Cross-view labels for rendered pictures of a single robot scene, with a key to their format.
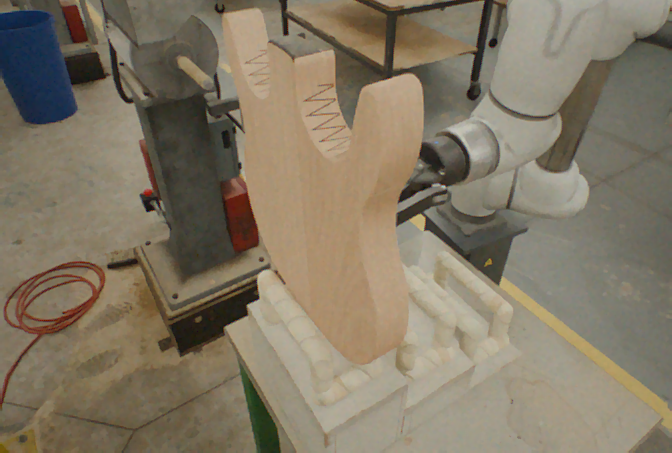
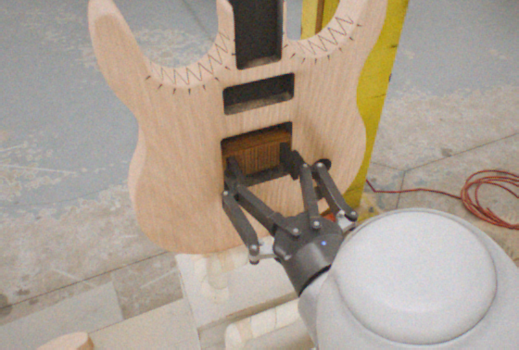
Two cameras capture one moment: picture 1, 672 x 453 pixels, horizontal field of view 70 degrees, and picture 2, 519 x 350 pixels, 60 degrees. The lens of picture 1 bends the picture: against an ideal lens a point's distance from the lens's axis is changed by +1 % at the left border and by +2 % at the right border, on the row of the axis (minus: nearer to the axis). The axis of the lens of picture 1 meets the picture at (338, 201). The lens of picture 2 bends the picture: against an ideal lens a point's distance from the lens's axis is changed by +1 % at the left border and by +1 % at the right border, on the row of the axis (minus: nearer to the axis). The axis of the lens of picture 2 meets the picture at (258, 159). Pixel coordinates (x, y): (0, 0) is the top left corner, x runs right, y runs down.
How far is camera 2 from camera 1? 0.70 m
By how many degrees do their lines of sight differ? 72
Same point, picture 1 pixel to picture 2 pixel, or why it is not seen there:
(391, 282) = (133, 173)
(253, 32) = not seen: outside the picture
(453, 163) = (296, 268)
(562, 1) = (359, 232)
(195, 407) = not seen: hidden behind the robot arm
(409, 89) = (93, 14)
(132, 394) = not seen: hidden behind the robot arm
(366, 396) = (194, 289)
